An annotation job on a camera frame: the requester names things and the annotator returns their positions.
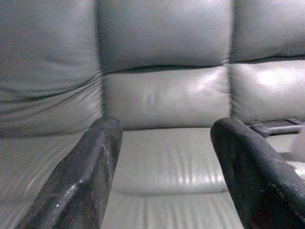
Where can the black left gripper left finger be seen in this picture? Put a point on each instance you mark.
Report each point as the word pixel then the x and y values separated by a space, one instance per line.
pixel 81 171

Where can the black remote control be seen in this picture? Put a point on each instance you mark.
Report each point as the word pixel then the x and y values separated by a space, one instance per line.
pixel 274 128

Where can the grey leather sofa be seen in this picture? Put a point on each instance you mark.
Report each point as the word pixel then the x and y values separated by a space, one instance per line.
pixel 166 95

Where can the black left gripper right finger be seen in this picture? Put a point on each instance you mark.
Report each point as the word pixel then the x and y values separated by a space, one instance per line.
pixel 257 181

